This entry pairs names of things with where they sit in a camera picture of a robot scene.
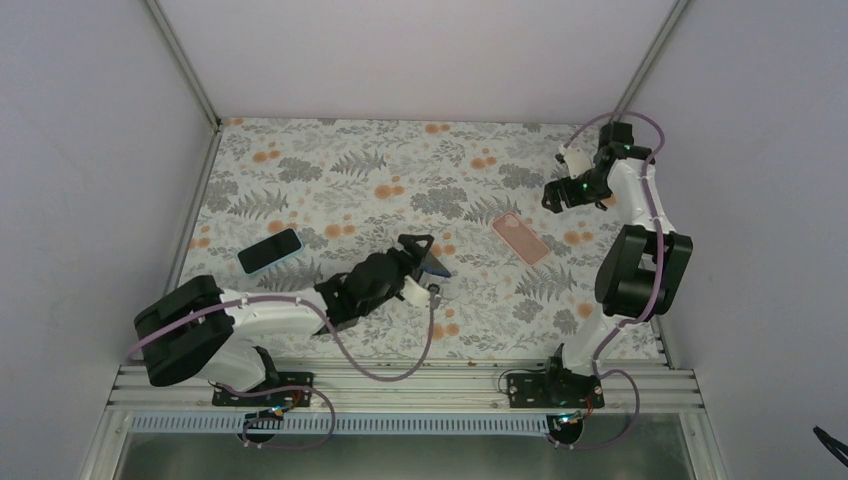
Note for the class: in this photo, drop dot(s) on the pink phone case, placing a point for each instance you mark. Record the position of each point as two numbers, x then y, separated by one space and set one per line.
520 238

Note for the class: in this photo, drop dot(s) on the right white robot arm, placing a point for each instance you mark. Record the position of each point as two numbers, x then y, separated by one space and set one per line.
642 271

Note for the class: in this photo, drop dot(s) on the aluminium corner post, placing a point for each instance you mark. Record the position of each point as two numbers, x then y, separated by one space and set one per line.
183 63
652 55

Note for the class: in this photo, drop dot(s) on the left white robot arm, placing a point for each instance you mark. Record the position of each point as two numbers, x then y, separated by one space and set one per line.
200 330

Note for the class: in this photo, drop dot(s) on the floral patterned table mat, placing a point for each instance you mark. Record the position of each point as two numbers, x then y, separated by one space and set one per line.
351 187

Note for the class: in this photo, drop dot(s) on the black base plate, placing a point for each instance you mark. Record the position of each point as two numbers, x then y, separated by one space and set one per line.
288 399
530 392

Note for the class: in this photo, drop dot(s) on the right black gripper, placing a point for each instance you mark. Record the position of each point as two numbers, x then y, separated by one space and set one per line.
553 191

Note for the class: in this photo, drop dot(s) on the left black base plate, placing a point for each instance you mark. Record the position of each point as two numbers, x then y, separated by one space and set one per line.
288 399

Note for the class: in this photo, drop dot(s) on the left aluminium corner post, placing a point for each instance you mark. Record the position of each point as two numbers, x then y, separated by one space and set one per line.
183 63

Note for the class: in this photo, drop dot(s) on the black object at edge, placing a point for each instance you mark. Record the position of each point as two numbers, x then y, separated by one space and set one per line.
835 447

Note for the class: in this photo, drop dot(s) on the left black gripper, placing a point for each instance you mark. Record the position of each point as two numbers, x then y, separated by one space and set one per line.
412 250

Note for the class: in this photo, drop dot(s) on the slotted grey cable duct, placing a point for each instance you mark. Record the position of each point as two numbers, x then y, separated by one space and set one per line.
343 424

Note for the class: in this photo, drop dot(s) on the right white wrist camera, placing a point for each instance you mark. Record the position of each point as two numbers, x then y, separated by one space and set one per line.
576 161

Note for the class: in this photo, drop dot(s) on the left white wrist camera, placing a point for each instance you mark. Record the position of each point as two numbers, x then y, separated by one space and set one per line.
422 292

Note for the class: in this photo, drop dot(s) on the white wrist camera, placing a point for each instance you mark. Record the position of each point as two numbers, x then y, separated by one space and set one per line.
422 292
576 161

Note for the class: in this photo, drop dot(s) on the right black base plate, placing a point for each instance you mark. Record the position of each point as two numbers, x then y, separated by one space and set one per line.
530 392

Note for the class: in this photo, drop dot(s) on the right aluminium corner post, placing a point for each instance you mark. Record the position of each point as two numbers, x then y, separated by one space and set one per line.
652 55

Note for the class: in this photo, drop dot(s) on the aluminium mounting rail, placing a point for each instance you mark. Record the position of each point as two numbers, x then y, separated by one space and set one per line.
437 388

